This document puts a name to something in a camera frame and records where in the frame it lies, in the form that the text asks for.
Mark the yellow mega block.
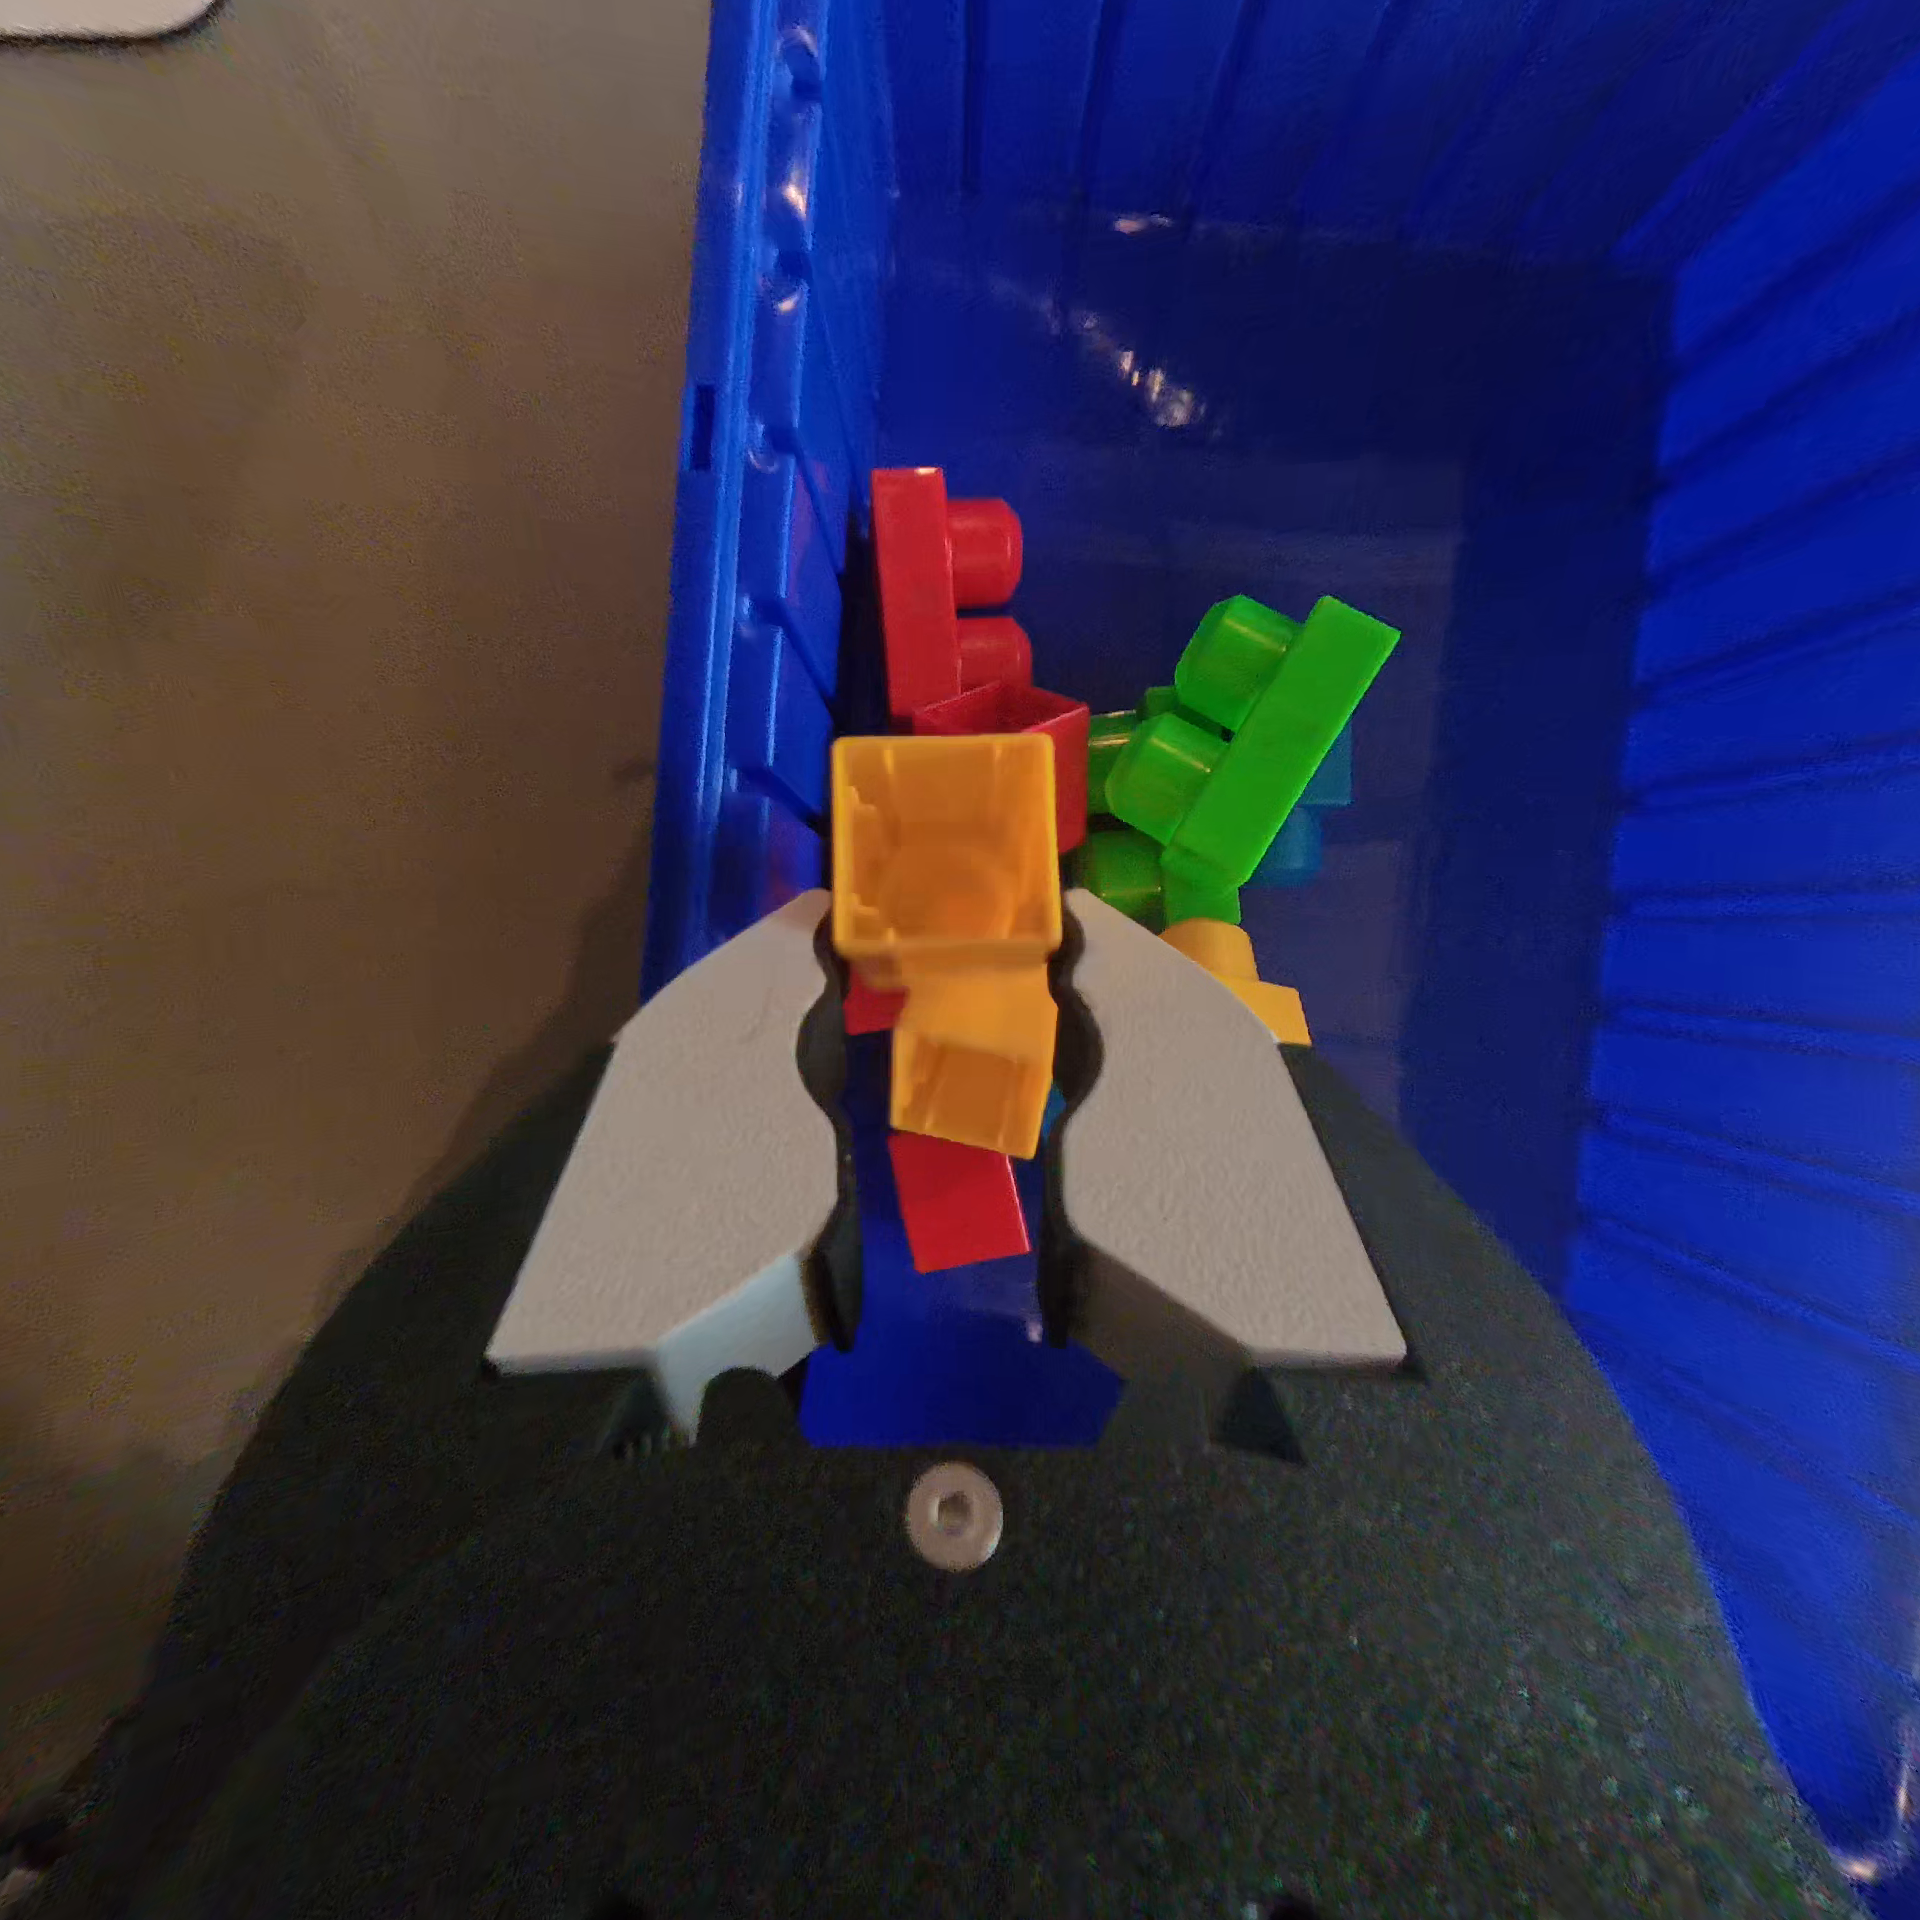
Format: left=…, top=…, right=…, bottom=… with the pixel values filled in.
left=1161, top=919, right=1314, bottom=1049
left=829, top=732, right=1066, bottom=1162

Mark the red mega block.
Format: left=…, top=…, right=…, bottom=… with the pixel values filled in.
left=912, top=681, right=1092, bottom=848
left=884, top=1132, right=1037, bottom=1277
left=871, top=468, right=1037, bottom=723

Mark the wooden sign stand white base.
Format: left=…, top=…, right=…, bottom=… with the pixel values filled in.
left=0, top=0, right=227, bottom=41

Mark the teal mega block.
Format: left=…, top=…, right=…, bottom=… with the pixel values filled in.
left=1253, top=737, right=1355, bottom=888

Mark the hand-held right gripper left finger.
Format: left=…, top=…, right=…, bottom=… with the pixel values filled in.
left=482, top=888, right=868, bottom=1442

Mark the blue plastic bin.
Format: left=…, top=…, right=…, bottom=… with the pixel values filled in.
left=642, top=0, right=1920, bottom=1920

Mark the green mega block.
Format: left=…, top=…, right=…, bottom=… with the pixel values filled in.
left=1068, top=704, right=1249, bottom=929
left=1104, top=595, right=1403, bottom=888

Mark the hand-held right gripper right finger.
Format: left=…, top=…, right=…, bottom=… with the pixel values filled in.
left=1037, top=884, right=1413, bottom=1379

